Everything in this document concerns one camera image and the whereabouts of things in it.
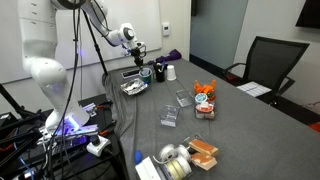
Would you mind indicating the small clear plastic box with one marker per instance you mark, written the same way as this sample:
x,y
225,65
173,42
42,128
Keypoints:
x,y
184,98

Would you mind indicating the white wall thermostat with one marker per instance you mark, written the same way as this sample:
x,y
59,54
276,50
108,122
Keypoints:
x,y
166,29

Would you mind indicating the black pen cup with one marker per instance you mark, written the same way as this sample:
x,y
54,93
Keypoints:
x,y
159,74

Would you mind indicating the grey tablecloth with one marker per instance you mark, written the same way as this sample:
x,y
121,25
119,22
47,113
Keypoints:
x,y
253,133

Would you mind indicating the purple cloth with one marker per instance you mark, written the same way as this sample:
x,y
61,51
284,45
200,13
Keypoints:
x,y
171,55

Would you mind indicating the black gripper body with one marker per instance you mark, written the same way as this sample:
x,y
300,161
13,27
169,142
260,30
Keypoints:
x,y
136,53

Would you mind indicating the black tripod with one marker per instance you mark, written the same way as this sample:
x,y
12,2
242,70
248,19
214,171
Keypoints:
x,y
96,50

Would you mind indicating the white emergency stop box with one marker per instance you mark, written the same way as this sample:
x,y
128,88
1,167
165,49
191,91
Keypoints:
x,y
97,146

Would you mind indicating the black wall monitor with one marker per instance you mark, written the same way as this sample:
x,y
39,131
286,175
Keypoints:
x,y
310,13

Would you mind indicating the white flat box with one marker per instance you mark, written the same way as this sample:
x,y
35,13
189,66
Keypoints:
x,y
146,169

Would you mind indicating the white paper sheet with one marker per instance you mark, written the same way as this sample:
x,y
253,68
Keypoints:
x,y
254,89

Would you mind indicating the orange floor object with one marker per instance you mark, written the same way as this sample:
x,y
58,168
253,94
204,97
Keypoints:
x,y
315,127

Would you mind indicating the white tape roll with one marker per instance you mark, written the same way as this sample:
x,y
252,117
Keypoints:
x,y
184,152

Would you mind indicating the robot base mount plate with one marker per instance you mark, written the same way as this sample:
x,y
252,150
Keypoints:
x,y
83,130

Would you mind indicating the whiteboard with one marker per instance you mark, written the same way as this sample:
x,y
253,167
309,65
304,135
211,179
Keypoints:
x,y
150,16

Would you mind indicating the crumpled foil tray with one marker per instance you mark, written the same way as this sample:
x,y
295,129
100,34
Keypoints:
x,y
133,87

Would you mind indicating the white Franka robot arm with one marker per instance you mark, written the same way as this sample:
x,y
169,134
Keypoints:
x,y
43,70

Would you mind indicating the black office chair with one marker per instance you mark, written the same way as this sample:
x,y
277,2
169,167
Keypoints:
x,y
273,63

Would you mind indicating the silver tape roll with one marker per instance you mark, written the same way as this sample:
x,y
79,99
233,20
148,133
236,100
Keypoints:
x,y
167,152

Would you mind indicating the orange toy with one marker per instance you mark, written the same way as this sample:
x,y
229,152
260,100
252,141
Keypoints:
x,y
204,88

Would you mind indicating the white paper cup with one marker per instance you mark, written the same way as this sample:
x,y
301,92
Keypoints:
x,y
171,73

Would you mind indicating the green cup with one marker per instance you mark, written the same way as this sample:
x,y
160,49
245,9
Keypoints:
x,y
145,76

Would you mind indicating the large clear plastic box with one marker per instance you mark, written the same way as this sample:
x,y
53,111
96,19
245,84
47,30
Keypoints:
x,y
169,116

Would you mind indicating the blue oval object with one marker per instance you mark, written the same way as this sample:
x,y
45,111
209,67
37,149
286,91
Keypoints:
x,y
138,156

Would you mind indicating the round teal tin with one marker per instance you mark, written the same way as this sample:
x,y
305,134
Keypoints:
x,y
201,98

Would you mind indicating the black flat device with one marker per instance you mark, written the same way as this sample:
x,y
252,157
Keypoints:
x,y
130,73

